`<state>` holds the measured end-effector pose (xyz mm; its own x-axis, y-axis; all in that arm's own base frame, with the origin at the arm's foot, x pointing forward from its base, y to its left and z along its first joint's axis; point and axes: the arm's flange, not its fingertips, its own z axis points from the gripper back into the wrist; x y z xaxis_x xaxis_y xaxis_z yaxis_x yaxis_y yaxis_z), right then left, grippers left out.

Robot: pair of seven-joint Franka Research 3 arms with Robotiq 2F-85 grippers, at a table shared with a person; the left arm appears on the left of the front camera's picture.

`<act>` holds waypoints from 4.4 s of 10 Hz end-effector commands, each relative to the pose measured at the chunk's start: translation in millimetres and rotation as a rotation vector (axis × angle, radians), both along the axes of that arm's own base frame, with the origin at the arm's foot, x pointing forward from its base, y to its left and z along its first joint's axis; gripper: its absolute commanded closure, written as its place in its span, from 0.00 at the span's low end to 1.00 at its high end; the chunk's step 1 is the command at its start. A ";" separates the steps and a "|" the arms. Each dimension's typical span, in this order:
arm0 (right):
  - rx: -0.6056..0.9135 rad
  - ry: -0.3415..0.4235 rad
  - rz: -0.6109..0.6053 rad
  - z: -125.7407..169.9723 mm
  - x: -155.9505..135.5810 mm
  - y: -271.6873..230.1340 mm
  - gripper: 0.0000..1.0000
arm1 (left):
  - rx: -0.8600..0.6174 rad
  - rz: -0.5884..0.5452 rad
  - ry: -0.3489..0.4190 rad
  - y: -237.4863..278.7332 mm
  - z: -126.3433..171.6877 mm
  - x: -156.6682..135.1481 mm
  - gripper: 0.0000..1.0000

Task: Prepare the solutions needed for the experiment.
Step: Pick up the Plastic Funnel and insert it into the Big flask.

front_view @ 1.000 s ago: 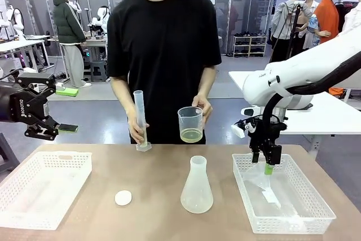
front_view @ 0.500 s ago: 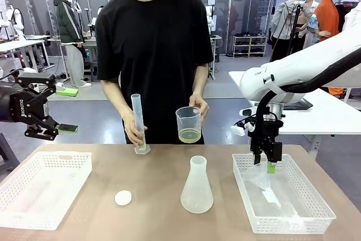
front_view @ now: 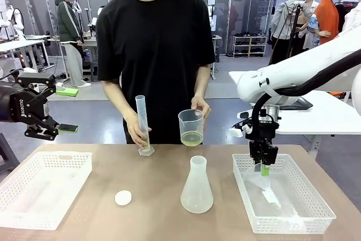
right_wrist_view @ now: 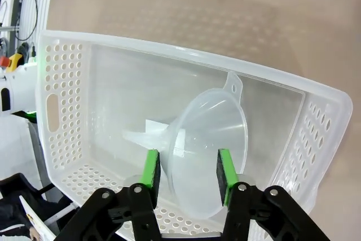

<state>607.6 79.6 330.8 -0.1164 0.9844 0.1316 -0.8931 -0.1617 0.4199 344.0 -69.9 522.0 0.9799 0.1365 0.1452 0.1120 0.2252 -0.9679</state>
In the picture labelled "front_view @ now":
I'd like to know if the white shoe rack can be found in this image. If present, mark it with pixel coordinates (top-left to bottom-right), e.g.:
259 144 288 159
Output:
232 34 268 58

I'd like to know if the white round lid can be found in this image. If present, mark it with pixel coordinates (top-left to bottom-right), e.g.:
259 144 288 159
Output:
114 190 133 205

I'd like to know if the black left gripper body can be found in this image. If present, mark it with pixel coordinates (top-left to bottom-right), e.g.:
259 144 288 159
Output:
0 81 51 125

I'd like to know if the clear plastic graduated cylinder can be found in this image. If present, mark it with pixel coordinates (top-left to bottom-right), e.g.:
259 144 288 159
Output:
135 95 155 156

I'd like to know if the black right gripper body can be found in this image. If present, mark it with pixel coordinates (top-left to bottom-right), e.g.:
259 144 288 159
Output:
244 122 280 166

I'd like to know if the person's right hand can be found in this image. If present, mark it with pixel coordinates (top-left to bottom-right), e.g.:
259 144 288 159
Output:
122 108 153 146

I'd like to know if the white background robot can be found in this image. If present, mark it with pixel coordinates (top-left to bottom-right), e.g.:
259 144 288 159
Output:
5 5 26 40

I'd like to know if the person's left hand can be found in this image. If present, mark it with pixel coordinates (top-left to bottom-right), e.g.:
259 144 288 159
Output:
191 95 212 125

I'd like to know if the person's right forearm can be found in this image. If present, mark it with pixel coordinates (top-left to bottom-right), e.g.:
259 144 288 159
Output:
100 80 139 123

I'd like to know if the mannequin in orange shirt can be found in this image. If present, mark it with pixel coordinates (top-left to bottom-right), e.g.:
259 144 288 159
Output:
313 0 342 46

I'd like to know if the person in black T-shirt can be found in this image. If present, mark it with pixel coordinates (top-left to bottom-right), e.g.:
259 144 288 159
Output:
95 0 217 145

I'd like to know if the dark grey laptop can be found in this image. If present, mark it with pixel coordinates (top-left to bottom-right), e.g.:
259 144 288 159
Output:
278 96 314 111

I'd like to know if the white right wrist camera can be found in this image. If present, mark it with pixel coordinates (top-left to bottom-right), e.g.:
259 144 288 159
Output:
228 124 252 138

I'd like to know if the mannequin in grey shirt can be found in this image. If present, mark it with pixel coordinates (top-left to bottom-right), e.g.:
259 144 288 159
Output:
270 0 308 65

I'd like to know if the person's left forearm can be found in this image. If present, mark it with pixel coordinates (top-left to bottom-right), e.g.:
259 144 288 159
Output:
194 64 211 103

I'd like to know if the clear plastic measuring beaker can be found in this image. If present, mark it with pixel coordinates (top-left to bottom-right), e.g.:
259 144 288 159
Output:
178 108 204 147

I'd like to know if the white perforated plastic basket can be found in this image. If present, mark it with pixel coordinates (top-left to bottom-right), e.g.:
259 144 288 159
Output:
0 150 93 231
231 153 337 235

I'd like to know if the black tripod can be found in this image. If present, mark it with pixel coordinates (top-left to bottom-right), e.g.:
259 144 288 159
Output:
269 1 304 65

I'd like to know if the person in striped dark jacket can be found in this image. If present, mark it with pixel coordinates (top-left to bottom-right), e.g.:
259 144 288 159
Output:
55 0 93 89

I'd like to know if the dark metal frame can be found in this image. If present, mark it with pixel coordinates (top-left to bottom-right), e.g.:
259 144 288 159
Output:
0 132 21 174

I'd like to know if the translucent plastic conical flask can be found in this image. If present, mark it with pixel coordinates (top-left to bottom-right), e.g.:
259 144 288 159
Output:
180 155 214 214

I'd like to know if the mannequin in blue floral dress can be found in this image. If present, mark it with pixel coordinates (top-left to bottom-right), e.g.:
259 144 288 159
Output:
303 0 321 50

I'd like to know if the mannequin in white jacket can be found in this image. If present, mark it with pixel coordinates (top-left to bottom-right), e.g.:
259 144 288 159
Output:
335 3 361 38

